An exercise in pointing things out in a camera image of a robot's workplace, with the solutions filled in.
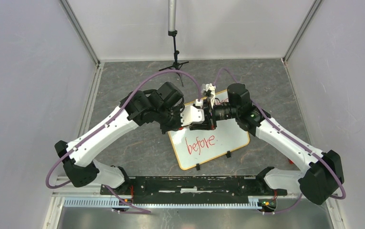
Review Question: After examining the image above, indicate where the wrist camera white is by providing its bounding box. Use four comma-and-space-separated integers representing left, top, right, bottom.
201, 83, 216, 108
180, 100, 205, 127

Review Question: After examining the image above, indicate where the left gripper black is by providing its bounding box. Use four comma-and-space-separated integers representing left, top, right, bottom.
155, 104, 190, 135

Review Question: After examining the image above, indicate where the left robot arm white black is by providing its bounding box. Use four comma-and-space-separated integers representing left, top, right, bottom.
55, 82, 184, 195

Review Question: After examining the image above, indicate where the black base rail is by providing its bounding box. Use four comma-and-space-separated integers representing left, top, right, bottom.
114, 176, 287, 204

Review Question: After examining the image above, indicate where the whiteboard with yellow edge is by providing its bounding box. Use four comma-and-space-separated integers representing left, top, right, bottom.
167, 89, 251, 171

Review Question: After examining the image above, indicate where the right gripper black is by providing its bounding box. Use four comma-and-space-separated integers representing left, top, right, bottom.
189, 98, 239, 131

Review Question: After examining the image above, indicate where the black tripod stand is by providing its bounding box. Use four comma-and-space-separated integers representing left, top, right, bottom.
159, 0, 189, 71

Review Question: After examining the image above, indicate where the white cable duct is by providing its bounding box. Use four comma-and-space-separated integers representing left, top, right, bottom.
63, 197, 262, 210

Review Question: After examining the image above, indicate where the aluminium frame post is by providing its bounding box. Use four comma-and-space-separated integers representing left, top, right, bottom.
59, 0, 101, 67
282, 0, 324, 66

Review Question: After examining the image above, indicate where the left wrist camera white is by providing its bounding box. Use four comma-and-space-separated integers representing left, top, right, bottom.
180, 100, 205, 127

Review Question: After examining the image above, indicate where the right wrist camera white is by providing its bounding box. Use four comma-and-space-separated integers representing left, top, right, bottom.
201, 83, 216, 108

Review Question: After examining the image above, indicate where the left aluminium frame post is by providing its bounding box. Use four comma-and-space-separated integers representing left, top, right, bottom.
59, 0, 101, 67

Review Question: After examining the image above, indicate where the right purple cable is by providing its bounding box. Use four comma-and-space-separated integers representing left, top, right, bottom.
213, 67, 346, 215

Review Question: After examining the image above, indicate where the right aluminium frame post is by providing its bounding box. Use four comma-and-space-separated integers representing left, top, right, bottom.
282, 0, 324, 66

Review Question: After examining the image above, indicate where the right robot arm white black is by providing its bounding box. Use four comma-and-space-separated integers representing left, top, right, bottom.
180, 83, 346, 205

